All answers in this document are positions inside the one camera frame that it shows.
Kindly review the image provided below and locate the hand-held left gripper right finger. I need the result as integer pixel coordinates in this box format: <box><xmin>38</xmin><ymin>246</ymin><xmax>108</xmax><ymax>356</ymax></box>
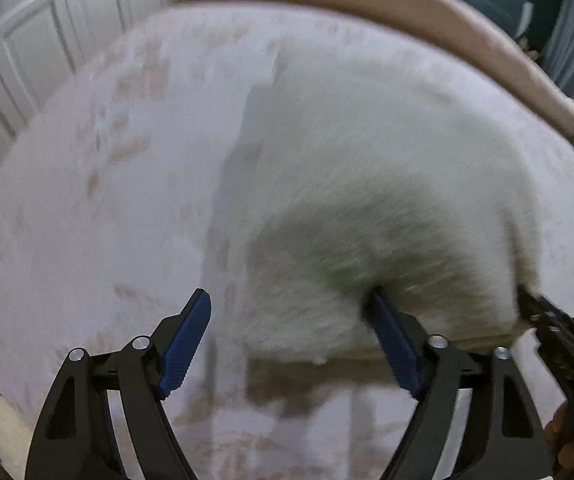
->
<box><xmin>362</xmin><ymin>287</ymin><xmax>553</xmax><ymax>480</ymax></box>

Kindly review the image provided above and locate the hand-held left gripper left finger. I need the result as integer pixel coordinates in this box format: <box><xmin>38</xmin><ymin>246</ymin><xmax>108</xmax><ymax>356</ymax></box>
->
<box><xmin>24</xmin><ymin>288</ymin><xmax>213</xmax><ymax>480</ymax></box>

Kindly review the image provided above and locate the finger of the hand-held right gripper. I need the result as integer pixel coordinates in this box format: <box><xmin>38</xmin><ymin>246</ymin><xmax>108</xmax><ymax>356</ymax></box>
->
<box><xmin>517</xmin><ymin>285</ymin><xmax>565</xmax><ymax>336</ymax></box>

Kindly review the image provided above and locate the white fluffy towel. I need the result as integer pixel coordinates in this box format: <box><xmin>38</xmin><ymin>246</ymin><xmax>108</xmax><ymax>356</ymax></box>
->
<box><xmin>217</xmin><ymin>45</ymin><xmax>543</xmax><ymax>366</ymax></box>

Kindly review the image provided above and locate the person's right hand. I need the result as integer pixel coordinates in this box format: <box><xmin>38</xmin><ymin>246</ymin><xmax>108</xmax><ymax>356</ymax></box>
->
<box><xmin>544</xmin><ymin>404</ymin><xmax>574</xmax><ymax>472</ymax></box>

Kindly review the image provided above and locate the white printed blanket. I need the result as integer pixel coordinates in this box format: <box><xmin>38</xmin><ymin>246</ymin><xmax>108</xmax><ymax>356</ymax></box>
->
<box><xmin>0</xmin><ymin>0</ymin><xmax>574</xmax><ymax>480</ymax></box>

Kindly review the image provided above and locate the cream fluffy cloth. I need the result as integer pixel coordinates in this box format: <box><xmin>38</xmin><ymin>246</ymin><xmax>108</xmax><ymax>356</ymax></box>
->
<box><xmin>0</xmin><ymin>394</ymin><xmax>35</xmax><ymax>478</ymax></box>

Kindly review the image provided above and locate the long pink pillow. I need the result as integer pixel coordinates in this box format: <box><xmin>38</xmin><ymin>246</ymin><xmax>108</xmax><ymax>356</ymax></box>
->
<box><xmin>164</xmin><ymin>0</ymin><xmax>574</xmax><ymax>143</ymax></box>

